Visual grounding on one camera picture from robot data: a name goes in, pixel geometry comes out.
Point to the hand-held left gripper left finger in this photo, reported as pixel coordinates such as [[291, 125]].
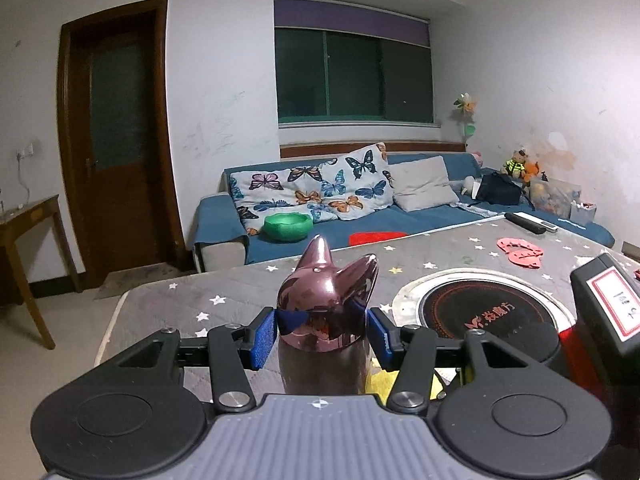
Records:
[[262, 340]]

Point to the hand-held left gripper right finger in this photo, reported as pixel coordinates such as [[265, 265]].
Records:
[[382, 340]]

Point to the yellow cleaning cloth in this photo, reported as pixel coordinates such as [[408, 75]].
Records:
[[382, 387]]

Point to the pink metallic cat-ear bottle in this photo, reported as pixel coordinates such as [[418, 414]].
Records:
[[320, 290]]

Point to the grey star-print tablecloth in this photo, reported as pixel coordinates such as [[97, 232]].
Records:
[[225, 290]]

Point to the round black induction cooker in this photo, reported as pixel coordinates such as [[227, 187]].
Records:
[[475, 305]]

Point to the red cushion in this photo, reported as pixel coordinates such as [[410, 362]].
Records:
[[377, 238]]

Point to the grey low box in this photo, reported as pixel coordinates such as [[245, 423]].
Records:
[[632, 251]]

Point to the green bowl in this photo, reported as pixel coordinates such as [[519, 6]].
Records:
[[287, 229]]

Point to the pink paper cutout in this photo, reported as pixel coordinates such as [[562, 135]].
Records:
[[515, 244], [525, 258]]

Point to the blue sofa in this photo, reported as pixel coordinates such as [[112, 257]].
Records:
[[430, 215]]

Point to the grey door mat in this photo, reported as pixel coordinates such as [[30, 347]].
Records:
[[140, 280]]

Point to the small clear storage box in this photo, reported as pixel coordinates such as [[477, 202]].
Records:
[[584, 214]]

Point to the butterfly print pillow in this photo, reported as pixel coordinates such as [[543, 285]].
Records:
[[360, 180], [270, 190]]

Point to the black remote control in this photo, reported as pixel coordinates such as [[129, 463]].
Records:
[[525, 223]]

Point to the grey pillow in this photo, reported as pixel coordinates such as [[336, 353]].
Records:
[[425, 185]]

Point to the large clear storage box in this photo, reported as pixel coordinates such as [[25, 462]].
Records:
[[555, 197]]

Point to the white plush toy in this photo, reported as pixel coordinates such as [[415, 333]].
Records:
[[470, 186]]

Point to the black bag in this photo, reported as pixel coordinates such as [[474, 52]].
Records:
[[500, 189]]

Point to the pink plush toy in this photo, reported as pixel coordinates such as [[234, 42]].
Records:
[[477, 157]]

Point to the brown wooden door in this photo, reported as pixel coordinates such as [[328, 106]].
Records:
[[120, 185]]

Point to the teddy bear plush toy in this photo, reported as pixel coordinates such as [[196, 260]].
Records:
[[517, 162]]

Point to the artificial flower decoration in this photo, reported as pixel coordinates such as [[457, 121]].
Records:
[[466, 115]]

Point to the dark glass window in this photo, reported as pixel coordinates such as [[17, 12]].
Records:
[[350, 80]]

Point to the wooden side table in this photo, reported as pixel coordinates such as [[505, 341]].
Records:
[[30, 210]]

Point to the purple roller blind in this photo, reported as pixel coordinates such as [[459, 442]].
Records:
[[350, 17]]

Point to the white wall socket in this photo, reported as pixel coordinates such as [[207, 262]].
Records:
[[29, 151]]

